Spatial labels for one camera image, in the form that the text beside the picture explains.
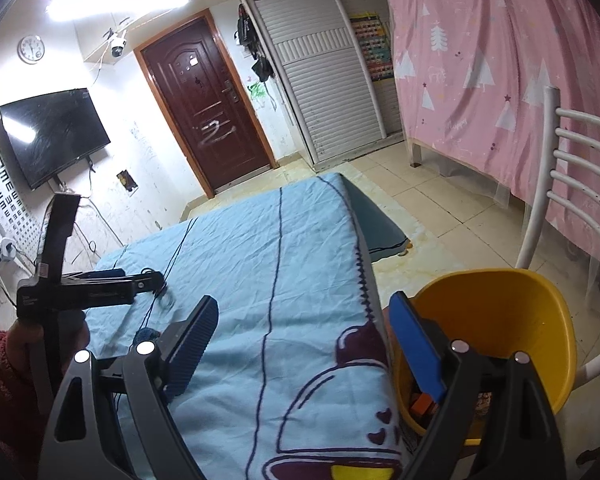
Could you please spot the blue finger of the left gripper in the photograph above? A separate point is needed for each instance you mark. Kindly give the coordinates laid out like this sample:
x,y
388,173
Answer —
x,y
149,281
98,275

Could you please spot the wooden bed frame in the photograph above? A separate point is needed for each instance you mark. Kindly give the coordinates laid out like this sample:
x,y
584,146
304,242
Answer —
x,y
415,152

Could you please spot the dark red wooden door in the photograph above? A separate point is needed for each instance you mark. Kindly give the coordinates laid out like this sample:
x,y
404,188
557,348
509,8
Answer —
x,y
198,90

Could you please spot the round wall clock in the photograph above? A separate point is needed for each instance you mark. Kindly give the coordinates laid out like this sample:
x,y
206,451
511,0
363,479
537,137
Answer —
x,y
31,49

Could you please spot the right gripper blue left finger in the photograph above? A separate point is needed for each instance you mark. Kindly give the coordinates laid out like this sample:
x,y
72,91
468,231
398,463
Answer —
x,y
182,345

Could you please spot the left hand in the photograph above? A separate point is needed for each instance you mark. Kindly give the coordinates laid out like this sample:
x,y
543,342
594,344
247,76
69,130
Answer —
x,y
32,375

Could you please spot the pink patterned bed curtain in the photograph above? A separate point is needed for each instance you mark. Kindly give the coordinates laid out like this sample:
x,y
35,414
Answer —
x,y
471,75

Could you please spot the wall socket box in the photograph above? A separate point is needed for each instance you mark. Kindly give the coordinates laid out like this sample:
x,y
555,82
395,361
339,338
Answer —
x,y
127,181

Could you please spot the black wall television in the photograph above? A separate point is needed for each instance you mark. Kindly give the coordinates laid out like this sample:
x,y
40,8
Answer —
x,y
51,132

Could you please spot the white security camera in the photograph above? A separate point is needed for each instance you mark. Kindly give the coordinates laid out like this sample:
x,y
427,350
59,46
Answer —
x,y
117,41

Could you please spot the blue yarn ball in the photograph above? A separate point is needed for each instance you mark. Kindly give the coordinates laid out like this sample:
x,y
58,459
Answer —
x,y
145,334

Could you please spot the white metal chair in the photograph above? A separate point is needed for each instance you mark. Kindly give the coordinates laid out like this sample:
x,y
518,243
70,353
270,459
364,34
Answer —
x,y
570,152

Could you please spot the orange cardboard box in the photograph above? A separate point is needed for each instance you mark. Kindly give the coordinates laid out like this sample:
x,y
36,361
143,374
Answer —
x,y
422,405

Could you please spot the colourful wall poster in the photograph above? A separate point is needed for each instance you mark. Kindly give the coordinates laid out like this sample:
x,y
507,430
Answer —
x,y
374,42

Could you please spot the eye test chart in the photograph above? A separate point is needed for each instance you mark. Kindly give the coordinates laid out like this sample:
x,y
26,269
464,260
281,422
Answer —
x,y
16,222

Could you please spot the yellow plastic basin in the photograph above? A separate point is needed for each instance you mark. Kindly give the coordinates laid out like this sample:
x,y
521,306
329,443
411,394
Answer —
x,y
498,312

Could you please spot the white louvred wardrobe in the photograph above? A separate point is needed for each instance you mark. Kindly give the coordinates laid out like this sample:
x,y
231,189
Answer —
x,y
340,112

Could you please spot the light blue bed sheet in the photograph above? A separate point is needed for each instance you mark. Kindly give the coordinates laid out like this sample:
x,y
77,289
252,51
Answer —
x,y
295,382

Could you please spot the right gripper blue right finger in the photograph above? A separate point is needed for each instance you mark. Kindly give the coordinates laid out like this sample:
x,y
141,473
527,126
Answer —
x,y
419,351

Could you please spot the black hanging bag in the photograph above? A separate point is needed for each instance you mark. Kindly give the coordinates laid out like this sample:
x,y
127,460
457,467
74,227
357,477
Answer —
x,y
248,38

